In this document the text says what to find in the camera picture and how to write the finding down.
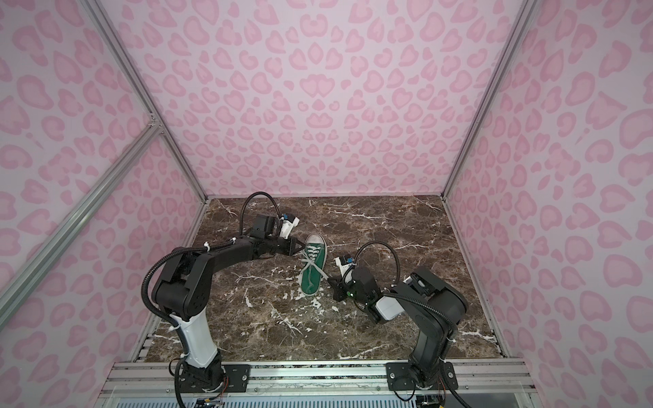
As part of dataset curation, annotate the white shoelace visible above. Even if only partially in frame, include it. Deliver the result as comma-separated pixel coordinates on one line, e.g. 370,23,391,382
300,248,329,279

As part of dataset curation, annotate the green canvas sneaker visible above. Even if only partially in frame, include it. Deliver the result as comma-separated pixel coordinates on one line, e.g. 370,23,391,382
300,234,328,296

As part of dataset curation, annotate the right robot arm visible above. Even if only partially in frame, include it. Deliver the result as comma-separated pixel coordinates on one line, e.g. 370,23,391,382
328,265,469,392

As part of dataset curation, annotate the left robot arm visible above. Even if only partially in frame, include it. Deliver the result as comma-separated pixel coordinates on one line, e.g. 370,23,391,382
140,236,305,402

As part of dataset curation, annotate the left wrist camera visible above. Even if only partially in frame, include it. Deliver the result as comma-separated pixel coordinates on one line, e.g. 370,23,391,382
249,214,299,240

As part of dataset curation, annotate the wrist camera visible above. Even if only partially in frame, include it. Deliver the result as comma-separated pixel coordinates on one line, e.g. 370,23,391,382
249,214,299,240
334,255,355,276

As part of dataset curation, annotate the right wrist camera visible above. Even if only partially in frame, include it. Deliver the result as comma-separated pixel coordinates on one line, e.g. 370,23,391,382
334,255,355,276

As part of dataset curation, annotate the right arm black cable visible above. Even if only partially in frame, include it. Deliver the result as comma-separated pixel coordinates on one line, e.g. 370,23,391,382
341,240,473,408

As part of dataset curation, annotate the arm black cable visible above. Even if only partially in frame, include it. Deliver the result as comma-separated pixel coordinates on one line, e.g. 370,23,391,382
341,240,473,408
141,190,282,358

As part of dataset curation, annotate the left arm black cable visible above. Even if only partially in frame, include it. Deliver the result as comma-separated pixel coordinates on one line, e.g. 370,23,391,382
141,190,282,358

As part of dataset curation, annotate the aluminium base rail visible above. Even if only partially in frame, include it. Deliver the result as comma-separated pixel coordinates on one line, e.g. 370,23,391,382
96,358,537,408

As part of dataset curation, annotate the aluminium corner post left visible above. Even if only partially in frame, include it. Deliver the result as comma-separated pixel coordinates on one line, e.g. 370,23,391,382
80,0,209,204

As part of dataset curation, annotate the aluminium corner post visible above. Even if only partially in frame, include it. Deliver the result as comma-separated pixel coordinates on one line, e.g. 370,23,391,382
80,0,209,204
440,0,541,202

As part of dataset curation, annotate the aluminium diagonal frame bar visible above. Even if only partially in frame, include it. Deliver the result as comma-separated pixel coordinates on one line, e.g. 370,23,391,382
1,121,161,327

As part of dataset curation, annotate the aluminium corner post right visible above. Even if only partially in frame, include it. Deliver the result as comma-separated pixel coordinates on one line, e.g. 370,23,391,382
440,0,541,202

